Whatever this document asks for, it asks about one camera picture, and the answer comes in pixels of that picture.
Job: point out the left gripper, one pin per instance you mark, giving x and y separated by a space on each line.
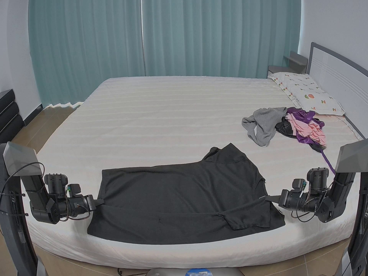
84 204

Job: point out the black T-shirt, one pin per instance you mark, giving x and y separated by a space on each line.
178 194

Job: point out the white printed pillow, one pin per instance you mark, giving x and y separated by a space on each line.
307 93

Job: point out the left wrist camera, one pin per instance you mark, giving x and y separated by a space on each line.
74 190

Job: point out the pile of clothes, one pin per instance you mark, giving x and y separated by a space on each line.
304 128

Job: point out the blue-green curtain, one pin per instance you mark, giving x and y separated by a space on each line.
221 27
86 39

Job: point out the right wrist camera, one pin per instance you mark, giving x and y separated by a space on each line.
298 183

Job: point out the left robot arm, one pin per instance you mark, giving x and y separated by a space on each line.
34 191

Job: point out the grey bedside table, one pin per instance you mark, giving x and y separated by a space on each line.
293 61

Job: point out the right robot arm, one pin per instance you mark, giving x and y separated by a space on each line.
342 188

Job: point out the grey garment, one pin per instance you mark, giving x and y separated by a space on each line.
266 121

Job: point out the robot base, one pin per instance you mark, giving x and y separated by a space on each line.
172 272

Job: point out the black chest of drawers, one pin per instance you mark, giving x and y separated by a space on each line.
8 113

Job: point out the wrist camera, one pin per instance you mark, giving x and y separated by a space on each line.
298 183
74 190

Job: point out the bed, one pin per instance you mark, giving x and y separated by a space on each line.
172 119

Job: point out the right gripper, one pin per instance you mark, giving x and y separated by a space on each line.
290 200

